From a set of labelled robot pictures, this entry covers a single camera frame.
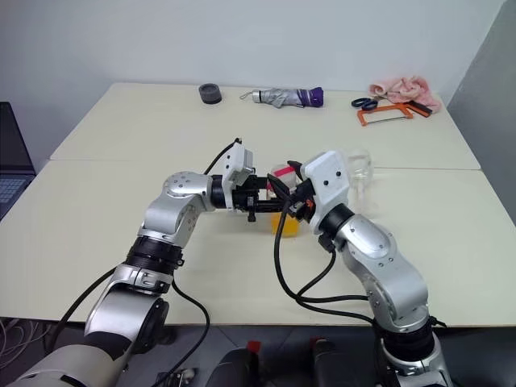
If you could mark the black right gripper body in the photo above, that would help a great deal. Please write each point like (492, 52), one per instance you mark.
(305, 201)

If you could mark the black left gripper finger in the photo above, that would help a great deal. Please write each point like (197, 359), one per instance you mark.
(272, 206)
(276, 187)

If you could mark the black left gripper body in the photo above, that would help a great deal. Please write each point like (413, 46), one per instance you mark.
(246, 195)

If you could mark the clear orange juice bottle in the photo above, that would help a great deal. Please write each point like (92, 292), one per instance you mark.
(288, 230)

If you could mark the clear wine glass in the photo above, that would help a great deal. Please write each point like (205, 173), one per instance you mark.
(360, 169)

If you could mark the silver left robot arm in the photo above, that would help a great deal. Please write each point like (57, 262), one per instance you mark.
(177, 217)

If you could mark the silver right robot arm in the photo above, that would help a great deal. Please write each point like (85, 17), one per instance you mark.
(375, 250)

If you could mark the folded grey purple umbrella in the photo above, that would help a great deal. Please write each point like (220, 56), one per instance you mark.
(286, 96)

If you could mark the orange hacksaw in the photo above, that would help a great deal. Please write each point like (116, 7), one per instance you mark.
(364, 117)

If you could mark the pink towel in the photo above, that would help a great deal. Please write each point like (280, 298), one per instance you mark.
(407, 90)

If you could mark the dark rounded shape red tip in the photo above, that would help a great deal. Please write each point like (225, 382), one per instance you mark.
(235, 367)

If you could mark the grey metal floor fitting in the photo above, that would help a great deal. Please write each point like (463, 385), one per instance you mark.
(177, 375)

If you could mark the grey partition panel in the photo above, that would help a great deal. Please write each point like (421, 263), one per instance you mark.
(488, 101)

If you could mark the dark laptop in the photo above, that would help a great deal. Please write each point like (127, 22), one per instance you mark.
(12, 141)

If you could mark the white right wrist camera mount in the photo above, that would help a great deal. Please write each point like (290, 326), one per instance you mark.
(328, 177)

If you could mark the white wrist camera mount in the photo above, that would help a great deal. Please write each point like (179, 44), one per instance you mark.
(328, 177)
(240, 161)

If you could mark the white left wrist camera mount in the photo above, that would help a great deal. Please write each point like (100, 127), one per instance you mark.
(240, 161)

